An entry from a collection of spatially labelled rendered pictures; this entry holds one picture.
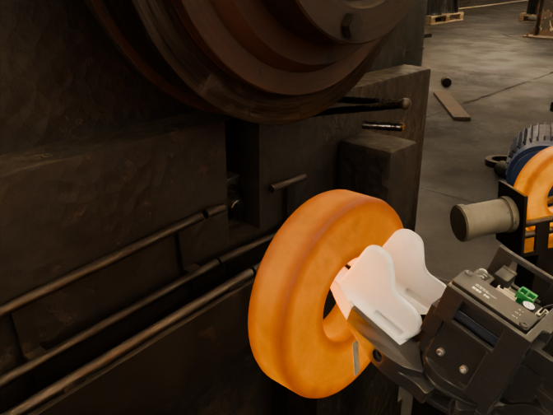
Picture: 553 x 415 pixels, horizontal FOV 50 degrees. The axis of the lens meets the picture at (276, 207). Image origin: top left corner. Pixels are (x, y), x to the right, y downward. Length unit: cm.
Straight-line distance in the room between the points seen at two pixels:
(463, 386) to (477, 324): 4
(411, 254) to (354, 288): 5
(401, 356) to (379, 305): 4
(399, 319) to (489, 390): 7
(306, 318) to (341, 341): 6
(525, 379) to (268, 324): 16
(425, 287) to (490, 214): 57
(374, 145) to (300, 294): 53
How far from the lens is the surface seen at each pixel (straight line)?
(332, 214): 40
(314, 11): 56
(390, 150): 88
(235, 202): 81
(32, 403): 60
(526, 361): 37
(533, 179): 100
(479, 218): 98
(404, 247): 42
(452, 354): 37
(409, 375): 38
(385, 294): 39
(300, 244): 39
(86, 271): 67
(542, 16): 961
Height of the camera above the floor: 106
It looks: 23 degrees down
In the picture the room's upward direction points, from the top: straight up
